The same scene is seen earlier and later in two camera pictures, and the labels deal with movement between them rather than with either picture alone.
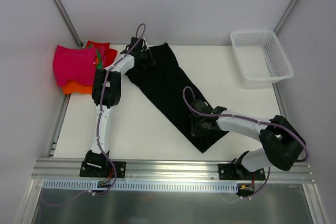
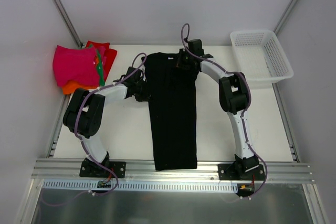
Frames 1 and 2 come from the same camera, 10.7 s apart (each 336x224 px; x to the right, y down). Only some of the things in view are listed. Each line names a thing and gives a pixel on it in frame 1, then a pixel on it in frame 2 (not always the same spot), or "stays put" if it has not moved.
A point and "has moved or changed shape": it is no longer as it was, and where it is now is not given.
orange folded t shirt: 73,87 stays put
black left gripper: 146,57 to 143,94
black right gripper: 198,123 to 184,61
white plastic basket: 259,59 stays put
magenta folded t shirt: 75,65 stays put
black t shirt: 167,87 has moved or changed shape
